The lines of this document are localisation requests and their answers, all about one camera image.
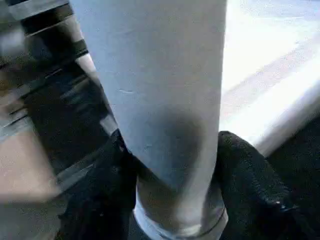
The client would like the black table mat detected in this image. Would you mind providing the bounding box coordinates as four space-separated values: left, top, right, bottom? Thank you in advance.
20 15 320 240

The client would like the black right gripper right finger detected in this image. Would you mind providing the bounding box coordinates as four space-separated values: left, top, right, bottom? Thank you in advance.
216 131 320 240

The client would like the white plastic table top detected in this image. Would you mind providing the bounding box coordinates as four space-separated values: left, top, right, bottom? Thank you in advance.
75 0 320 240

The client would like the white plastic table leg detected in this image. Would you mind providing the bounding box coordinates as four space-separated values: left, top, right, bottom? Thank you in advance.
69 0 229 236

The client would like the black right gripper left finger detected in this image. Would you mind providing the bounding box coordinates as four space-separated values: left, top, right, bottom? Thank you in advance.
57 129 138 240

